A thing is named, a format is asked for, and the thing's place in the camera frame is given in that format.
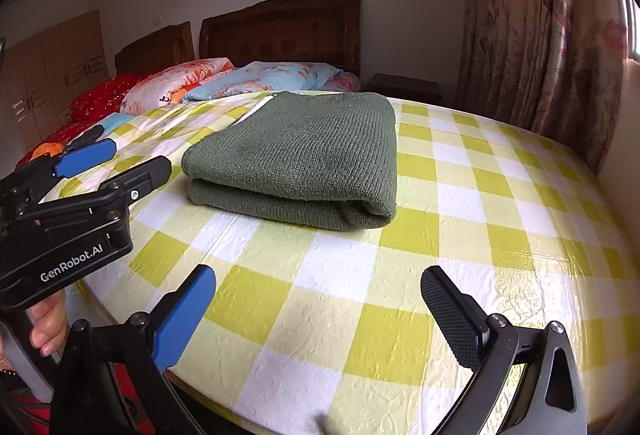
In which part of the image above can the large dark wooden headboard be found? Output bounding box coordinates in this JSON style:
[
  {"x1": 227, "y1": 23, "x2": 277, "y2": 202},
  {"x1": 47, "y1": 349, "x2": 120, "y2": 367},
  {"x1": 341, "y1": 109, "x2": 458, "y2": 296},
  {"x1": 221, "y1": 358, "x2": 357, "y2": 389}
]
[{"x1": 199, "y1": 0, "x2": 362, "y2": 78}]

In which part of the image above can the light blue cloth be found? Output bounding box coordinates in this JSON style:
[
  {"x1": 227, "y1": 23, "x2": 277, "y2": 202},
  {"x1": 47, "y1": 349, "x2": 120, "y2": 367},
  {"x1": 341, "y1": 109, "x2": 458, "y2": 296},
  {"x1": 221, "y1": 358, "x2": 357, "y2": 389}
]
[{"x1": 92, "y1": 112, "x2": 135, "y2": 136}]

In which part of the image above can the green and white knit sweater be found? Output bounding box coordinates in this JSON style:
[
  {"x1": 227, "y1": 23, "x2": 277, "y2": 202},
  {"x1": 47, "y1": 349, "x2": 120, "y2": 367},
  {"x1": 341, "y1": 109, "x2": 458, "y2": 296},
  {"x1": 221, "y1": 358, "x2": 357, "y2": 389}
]
[{"x1": 181, "y1": 91, "x2": 398, "y2": 232}]

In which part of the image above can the red patterned cloth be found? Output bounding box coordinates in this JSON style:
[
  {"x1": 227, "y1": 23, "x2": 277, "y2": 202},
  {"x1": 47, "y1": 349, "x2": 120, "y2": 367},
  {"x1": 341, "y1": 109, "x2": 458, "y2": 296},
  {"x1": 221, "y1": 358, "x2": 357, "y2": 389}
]
[{"x1": 30, "y1": 74, "x2": 151, "y2": 156}]

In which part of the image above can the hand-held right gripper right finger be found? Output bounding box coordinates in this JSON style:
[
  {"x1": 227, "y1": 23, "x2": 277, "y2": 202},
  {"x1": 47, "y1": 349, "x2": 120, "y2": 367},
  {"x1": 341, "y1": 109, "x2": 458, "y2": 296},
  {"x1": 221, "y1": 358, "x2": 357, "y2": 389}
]
[{"x1": 420, "y1": 265, "x2": 588, "y2": 435}]

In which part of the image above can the orange object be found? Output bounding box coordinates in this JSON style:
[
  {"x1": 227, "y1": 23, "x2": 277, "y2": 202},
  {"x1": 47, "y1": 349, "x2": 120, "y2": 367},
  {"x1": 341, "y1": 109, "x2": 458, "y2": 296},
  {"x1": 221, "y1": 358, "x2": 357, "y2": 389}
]
[{"x1": 30, "y1": 142, "x2": 66, "y2": 163}]

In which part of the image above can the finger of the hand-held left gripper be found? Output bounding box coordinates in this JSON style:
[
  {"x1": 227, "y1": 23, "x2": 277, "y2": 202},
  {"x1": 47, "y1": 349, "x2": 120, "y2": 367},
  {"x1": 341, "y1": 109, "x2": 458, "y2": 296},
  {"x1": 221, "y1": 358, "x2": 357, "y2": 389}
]
[
  {"x1": 100, "y1": 156, "x2": 172, "y2": 221},
  {"x1": 52, "y1": 125, "x2": 118, "y2": 179}
]

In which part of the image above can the window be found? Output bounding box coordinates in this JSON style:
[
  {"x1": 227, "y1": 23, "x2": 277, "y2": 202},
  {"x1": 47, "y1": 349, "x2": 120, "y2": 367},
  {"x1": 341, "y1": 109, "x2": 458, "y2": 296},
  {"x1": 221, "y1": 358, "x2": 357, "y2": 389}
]
[{"x1": 615, "y1": 0, "x2": 640, "y2": 61}]

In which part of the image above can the light wooden wardrobe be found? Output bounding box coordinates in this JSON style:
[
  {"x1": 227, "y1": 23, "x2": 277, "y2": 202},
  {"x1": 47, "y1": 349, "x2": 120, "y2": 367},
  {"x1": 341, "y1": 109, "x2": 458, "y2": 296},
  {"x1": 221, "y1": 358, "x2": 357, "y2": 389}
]
[{"x1": 0, "y1": 10, "x2": 111, "y2": 153}]

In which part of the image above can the pink floral curtain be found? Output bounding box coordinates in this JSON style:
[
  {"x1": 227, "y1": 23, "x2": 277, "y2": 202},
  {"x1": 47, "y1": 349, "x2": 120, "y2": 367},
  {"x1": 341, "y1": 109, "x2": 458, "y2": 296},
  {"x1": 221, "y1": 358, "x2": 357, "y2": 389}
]
[{"x1": 457, "y1": 0, "x2": 640, "y2": 176}]

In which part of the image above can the yellow checked bed sheet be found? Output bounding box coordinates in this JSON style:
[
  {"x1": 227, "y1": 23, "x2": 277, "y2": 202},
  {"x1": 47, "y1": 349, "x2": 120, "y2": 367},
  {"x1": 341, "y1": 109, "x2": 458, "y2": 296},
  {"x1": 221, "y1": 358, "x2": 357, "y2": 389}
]
[{"x1": 15, "y1": 90, "x2": 640, "y2": 435}]

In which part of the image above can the blue floral pillow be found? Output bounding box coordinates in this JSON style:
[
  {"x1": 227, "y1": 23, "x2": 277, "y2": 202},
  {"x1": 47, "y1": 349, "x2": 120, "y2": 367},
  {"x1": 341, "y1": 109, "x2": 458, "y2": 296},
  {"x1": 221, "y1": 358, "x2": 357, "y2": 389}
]
[{"x1": 182, "y1": 61, "x2": 341, "y2": 102}]

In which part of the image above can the orange white floral pillow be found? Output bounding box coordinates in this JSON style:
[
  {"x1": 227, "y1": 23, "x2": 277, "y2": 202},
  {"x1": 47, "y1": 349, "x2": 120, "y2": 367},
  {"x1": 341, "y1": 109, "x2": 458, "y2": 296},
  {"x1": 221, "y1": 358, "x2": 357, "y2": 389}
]
[{"x1": 120, "y1": 58, "x2": 236, "y2": 116}]

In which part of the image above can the dark wooden nightstand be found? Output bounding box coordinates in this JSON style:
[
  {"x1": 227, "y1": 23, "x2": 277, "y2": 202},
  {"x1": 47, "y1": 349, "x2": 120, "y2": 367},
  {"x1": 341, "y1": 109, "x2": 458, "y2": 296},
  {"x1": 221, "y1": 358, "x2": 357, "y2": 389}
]
[{"x1": 367, "y1": 73, "x2": 443, "y2": 105}]

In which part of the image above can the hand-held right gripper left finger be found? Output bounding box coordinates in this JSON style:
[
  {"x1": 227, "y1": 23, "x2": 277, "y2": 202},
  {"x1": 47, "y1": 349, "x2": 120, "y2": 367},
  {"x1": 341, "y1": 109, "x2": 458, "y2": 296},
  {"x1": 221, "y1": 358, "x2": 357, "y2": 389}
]
[{"x1": 50, "y1": 264, "x2": 217, "y2": 435}]

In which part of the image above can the small dark wooden headboard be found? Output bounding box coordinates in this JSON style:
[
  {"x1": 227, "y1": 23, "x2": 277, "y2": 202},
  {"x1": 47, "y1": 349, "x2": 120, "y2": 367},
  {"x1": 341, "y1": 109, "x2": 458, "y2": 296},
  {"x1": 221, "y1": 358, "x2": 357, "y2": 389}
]
[{"x1": 115, "y1": 21, "x2": 196, "y2": 76}]

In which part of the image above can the person's left hand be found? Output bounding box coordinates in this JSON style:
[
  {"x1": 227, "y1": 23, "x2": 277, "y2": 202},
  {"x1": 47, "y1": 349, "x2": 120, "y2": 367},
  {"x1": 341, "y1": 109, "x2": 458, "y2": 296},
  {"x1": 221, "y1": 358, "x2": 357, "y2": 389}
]
[{"x1": 29, "y1": 290, "x2": 68, "y2": 355}]

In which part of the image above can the pink floral pillow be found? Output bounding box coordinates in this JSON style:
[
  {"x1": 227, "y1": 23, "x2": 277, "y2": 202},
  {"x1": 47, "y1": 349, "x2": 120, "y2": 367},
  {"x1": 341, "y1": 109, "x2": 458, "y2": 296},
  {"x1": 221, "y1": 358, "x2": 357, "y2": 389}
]
[{"x1": 320, "y1": 71, "x2": 361, "y2": 93}]

